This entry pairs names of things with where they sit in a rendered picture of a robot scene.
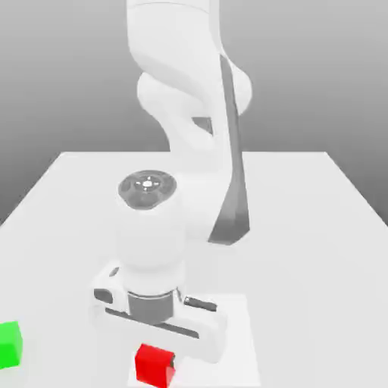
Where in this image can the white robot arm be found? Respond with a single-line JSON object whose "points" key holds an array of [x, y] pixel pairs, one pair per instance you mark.
{"points": [[151, 236]]}

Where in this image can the small green cube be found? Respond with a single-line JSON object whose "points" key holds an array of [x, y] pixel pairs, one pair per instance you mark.
{"points": [[9, 345]]}

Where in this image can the small red cube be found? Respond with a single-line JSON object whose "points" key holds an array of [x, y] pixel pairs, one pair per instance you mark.
{"points": [[151, 365]]}

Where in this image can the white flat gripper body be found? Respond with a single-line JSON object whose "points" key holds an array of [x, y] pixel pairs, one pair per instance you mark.
{"points": [[206, 336]]}

